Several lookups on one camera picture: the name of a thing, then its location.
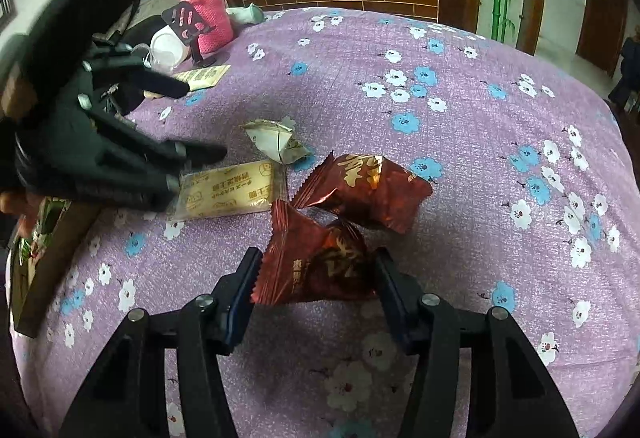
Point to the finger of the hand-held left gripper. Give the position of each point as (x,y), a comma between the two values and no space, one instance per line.
(150,80)
(150,158)

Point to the black phone stand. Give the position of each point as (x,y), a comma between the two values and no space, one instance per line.
(182,20)

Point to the cream tube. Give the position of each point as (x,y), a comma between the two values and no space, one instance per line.
(205,77)

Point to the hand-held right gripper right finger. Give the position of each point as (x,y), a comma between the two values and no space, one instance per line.
(389,290)

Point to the brown door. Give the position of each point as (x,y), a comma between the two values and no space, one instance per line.
(602,18)

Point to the person's left hand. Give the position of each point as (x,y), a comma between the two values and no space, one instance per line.
(10,202)

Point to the yellow snack packet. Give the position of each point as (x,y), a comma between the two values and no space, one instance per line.
(235,193)

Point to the white jar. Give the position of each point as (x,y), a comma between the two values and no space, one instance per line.
(167,48)

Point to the cardboard box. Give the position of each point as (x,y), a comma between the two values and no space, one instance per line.
(55,263)

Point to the green leaf-print snack packet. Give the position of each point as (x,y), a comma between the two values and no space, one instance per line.
(50,215)

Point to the glass jar with pink sleeve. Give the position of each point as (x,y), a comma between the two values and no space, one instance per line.
(212,18)

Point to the dark red snack packet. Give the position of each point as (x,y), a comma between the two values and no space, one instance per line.
(310,263)
(370,193)

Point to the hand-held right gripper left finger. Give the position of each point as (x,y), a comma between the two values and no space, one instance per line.
(245,288)

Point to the purple floral tablecloth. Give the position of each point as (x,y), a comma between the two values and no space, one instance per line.
(350,68)

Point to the crumpled white green wrapper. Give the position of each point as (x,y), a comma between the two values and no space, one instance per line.
(272,138)

